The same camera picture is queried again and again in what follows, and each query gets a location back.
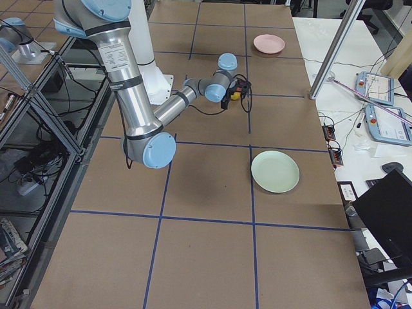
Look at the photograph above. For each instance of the aluminium frame post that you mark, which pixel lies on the aluminium frame post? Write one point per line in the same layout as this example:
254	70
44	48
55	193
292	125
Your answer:
342	32

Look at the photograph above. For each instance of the teach pendant tablet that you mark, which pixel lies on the teach pendant tablet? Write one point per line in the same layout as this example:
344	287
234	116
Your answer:
388	126
378	88

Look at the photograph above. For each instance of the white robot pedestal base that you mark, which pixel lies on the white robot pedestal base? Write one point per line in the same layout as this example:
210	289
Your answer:
157	85

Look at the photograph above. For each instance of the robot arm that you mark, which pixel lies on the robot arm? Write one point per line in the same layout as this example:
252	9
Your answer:
121	33

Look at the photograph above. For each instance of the green plate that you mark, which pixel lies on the green plate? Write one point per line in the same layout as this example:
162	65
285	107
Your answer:
275	171

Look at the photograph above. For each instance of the black laptop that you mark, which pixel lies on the black laptop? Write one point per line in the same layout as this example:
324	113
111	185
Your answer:
385	210

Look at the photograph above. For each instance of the near teach pendant tablet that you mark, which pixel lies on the near teach pendant tablet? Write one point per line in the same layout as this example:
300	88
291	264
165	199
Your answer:
388	126

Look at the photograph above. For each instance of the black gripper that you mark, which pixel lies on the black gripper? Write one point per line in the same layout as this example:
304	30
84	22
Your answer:
230	92

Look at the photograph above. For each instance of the far teach pendant tablet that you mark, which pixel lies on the far teach pendant tablet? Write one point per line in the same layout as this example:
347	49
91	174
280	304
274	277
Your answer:
378	88

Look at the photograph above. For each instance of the grabber reaching stick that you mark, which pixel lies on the grabber reaching stick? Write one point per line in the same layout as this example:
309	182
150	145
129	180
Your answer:
370	101

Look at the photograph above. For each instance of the pink plate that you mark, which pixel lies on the pink plate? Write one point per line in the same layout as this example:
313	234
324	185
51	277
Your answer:
269	44

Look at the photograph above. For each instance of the red yellow pomegranate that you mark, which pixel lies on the red yellow pomegranate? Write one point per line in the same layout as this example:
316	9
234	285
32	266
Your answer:
235	96

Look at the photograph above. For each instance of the orange power strip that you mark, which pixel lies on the orange power strip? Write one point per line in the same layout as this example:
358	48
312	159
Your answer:
334	148

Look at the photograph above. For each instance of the stack of books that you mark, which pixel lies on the stack of books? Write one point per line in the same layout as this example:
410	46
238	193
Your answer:
13	251

